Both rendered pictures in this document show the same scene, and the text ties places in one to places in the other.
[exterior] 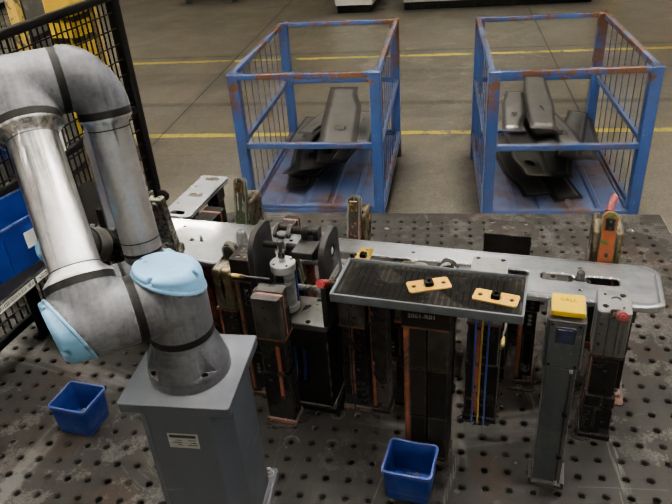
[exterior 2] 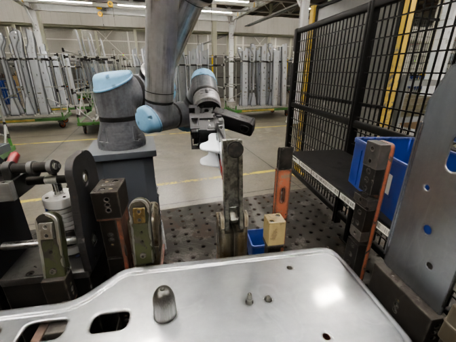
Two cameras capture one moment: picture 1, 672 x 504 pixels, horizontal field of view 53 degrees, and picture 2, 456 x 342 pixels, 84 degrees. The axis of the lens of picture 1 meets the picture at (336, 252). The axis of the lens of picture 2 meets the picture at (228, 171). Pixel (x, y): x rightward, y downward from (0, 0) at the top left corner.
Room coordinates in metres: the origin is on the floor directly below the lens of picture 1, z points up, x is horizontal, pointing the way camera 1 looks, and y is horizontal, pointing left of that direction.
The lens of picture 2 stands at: (1.87, 0.20, 1.33)
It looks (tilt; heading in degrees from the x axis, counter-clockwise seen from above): 21 degrees down; 152
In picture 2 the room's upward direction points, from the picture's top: straight up
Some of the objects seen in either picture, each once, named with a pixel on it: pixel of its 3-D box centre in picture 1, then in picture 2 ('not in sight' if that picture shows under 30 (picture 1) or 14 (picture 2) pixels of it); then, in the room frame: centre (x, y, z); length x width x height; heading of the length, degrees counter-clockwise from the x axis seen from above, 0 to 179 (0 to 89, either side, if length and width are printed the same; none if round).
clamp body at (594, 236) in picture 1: (597, 281); not in sight; (1.46, -0.69, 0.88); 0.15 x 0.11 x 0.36; 161
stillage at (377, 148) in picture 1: (328, 120); not in sight; (3.97, -0.02, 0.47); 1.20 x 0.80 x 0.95; 168
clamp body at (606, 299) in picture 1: (602, 367); not in sight; (1.13, -0.57, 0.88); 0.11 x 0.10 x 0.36; 161
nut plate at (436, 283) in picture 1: (428, 283); not in sight; (1.09, -0.18, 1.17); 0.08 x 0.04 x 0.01; 96
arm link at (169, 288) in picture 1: (169, 295); (117, 93); (0.97, 0.29, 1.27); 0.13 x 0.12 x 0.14; 115
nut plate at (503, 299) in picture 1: (496, 295); not in sight; (1.03, -0.29, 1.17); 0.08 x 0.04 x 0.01; 62
